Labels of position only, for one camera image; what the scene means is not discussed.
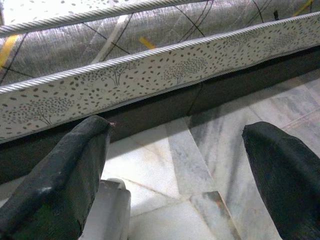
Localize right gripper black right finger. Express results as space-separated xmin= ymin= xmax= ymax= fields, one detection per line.
xmin=241 ymin=121 xmax=320 ymax=240

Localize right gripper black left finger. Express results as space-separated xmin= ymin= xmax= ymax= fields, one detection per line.
xmin=0 ymin=115 xmax=112 ymax=240

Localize grey patterned mattress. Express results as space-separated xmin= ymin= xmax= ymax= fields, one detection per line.
xmin=0 ymin=0 xmax=320 ymax=145

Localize dark bed frame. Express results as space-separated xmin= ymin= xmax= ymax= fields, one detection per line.
xmin=0 ymin=48 xmax=320 ymax=186

